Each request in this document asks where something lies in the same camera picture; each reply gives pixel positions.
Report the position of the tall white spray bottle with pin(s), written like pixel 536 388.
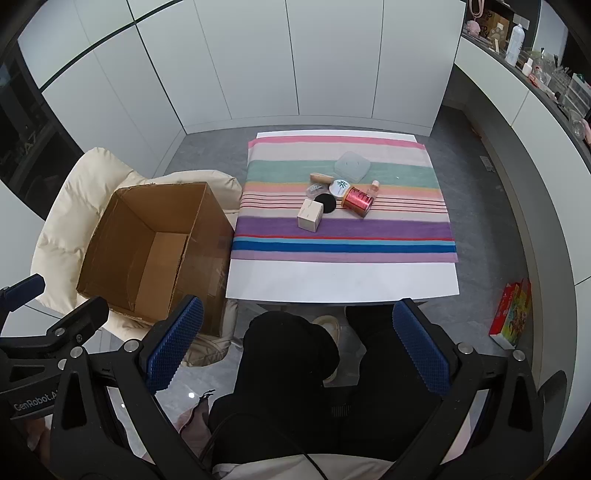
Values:
pixel 515 44

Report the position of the brown cardboard box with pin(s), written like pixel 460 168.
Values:
pixel 138 240

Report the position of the person's black trousers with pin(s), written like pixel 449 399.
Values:
pixel 286 369

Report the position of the small white bottle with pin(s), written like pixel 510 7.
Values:
pixel 527 67

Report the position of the red patterned can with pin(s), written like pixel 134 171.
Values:
pixel 358 201

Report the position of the white sideboard dark top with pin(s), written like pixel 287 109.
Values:
pixel 531 138

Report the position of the white built-in wardrobe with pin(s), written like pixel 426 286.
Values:
pixel 277 69

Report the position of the cream padded chair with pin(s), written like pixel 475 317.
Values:
pixel 69 207

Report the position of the colourful printed bag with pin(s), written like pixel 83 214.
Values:
pixel 510 314

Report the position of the black round disc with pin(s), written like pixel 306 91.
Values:
pixel 328 204

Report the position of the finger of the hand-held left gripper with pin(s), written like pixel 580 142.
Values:
pixel 23 290
pixel 85 318

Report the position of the metal floor plate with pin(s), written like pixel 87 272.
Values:
pixel 487 163

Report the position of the dark glass cabinet door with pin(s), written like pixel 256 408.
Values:
pixel 27 138

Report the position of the clear glass jar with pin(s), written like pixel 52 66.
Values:
pixel 577 123

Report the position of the clear bottle with pink cap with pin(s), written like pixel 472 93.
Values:
pixel 373 189

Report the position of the striped multicolour cloth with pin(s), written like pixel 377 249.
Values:
pixel 346 230

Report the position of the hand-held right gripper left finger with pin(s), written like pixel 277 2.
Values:
pixel 178 341

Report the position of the person's cream garment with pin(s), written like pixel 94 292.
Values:
pixel 277 468

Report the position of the small clear plastic case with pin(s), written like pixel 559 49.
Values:
pixel 314 189

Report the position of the small pink plush toy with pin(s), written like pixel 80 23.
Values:
pixel 473 28

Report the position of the pink cloth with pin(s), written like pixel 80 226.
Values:
pixel 194 424

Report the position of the beige cube box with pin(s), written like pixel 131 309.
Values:
pixel 310 216

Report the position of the round white tin green print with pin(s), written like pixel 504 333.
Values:
pixel 340 187

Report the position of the clear drawer organiser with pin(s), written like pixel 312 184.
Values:
pixel 577 92

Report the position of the brown paw print carton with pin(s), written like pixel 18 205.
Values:
pixel 496 25

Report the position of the wooden brush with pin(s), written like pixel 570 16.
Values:
pixel 321 178

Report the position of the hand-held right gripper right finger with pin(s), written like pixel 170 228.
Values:
pixel 420 346

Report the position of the translucent square plastic box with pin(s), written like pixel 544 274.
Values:
pixel 352 167

